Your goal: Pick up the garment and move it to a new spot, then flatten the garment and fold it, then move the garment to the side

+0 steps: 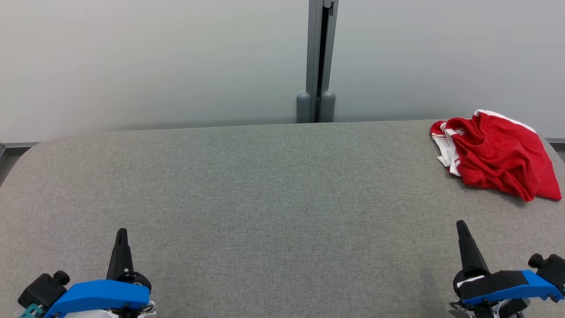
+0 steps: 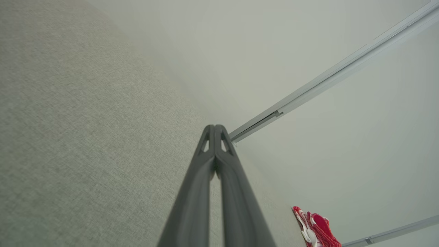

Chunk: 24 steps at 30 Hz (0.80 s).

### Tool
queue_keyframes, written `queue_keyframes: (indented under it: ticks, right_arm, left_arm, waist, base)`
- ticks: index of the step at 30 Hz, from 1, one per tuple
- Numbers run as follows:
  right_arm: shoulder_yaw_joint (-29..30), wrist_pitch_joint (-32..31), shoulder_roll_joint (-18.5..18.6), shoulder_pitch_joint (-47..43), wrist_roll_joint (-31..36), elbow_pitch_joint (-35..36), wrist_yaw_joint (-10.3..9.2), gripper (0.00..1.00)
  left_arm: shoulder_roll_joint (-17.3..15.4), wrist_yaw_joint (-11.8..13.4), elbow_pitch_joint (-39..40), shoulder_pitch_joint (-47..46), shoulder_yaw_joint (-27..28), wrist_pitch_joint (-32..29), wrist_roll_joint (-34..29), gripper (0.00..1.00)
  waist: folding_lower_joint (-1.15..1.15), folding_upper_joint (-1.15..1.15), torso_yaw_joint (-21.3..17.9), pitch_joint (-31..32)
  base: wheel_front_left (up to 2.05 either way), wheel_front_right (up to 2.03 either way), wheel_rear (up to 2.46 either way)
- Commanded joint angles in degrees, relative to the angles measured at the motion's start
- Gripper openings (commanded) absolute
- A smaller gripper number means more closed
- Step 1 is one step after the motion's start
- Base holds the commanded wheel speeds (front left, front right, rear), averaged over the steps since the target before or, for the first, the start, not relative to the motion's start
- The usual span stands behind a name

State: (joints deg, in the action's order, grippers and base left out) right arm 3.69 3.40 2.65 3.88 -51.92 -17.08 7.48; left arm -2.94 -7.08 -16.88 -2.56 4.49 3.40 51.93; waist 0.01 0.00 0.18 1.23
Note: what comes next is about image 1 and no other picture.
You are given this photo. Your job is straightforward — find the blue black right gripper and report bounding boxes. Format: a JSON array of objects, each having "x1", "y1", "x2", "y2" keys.
[{"x1": 448, "y1": 220, "x2": 565, "y2": 318}]

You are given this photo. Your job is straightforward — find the grey partition post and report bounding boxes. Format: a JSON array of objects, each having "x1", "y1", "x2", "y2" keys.
[{"x1": 296, "y1": 0, "x2": 340, "y2": 124}]

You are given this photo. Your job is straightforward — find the red shorts with white stripes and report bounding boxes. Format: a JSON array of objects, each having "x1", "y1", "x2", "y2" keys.
[{"x1": 447, "y1": 109, "x2": 553, "y2": 196}]

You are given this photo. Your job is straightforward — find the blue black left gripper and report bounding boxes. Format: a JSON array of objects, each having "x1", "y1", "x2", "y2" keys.
[{"x1": 43, "y1": 228, "x2": 153, "y2": 318}]

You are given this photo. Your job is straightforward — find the teal plug left black cable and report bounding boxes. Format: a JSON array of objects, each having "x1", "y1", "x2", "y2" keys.
[{"x1": 19, "y1": 303, "x2": 45, "y2": 318}]

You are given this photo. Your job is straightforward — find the red white jersey shirt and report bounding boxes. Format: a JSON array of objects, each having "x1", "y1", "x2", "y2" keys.
[{"x1": 430, "y1": 118, "x2": 562, "y2": 203}]

